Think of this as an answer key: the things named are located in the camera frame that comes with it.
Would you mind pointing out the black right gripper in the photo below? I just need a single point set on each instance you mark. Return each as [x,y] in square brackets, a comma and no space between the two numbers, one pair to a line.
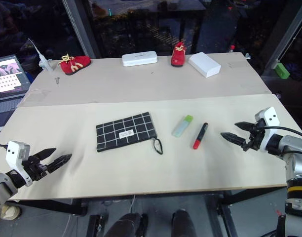
[255,138]

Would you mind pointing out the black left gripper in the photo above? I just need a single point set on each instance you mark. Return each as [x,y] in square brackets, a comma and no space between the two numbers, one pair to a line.
[34,168]

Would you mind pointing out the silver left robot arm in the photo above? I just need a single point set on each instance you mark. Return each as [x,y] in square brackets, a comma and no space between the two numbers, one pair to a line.
[0,187]

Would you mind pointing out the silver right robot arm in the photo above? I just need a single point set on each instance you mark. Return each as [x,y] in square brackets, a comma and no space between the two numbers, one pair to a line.
[291,158]

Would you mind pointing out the black grid pencil pouch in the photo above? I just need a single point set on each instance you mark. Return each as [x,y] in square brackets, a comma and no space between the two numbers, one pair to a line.
[125,132]

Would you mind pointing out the white rounded glasses case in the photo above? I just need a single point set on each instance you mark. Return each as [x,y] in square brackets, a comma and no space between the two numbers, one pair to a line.
[139,58]

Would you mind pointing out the red black marker pen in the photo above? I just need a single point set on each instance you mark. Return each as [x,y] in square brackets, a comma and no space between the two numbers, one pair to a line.
[200,135]

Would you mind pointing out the green capped clear glue stick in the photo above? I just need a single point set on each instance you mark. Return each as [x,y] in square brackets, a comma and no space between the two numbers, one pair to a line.
[182,126]

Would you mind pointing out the green block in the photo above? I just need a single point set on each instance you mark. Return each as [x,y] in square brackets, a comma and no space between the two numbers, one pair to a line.
[282,70]

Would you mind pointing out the white rectangular box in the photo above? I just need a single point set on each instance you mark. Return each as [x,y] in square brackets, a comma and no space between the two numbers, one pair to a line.
[204,64]

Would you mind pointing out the laptop with lit screen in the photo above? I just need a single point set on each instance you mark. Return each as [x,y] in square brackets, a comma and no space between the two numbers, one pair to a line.
[6,79]

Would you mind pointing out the red shoe with yellow laces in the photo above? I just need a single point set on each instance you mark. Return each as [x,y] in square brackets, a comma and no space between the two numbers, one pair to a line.
[178,57]
[75,64]

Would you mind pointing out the white spray nozzle tool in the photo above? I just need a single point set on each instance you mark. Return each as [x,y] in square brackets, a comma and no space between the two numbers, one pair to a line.
[43,61]

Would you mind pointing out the dark rounded robot knee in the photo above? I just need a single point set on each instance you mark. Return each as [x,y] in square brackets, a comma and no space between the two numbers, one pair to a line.
[184,223]
[127,224]

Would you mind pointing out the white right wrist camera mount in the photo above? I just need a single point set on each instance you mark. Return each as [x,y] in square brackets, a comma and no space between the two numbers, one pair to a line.
[267,123]

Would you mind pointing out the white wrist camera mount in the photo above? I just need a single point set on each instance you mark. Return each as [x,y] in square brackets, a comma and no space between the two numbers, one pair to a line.
[267,123]
[14,155]

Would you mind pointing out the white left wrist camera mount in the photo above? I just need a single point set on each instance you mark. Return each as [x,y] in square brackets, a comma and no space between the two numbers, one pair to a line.
[14,155]

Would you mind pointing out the black table frame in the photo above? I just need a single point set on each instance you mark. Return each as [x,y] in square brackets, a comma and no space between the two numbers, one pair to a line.
[141,205]

